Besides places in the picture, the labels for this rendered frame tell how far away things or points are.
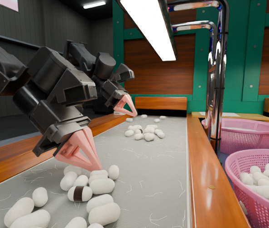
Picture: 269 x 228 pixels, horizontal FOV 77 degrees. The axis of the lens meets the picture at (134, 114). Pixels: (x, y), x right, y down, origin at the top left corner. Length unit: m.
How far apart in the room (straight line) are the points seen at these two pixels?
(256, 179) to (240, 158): 0.05
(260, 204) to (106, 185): 0.20
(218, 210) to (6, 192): 0.29
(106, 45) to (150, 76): 10.26
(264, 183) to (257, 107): 0.75
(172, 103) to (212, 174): 0.71
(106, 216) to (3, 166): 0.24
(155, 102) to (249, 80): 0.50
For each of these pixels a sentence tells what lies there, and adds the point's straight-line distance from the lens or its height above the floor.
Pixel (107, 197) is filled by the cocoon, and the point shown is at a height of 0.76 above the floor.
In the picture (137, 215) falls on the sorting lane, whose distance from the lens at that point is 0.24.
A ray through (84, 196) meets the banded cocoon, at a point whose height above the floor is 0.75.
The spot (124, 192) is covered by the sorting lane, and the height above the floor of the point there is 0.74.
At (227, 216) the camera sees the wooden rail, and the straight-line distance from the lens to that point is 0.22.
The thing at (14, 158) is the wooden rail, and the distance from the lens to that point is 0.41.
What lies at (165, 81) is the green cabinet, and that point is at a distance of 1.05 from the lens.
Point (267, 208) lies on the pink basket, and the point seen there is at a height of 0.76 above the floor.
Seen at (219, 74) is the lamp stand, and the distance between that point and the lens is 0.47.
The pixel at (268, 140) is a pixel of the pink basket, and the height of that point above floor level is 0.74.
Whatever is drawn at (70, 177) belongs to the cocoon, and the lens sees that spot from 0.30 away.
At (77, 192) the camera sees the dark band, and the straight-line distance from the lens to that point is 0.26.
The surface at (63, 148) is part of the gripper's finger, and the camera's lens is 0.32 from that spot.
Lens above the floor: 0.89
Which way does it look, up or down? 8 degrees down
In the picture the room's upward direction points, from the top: straight up
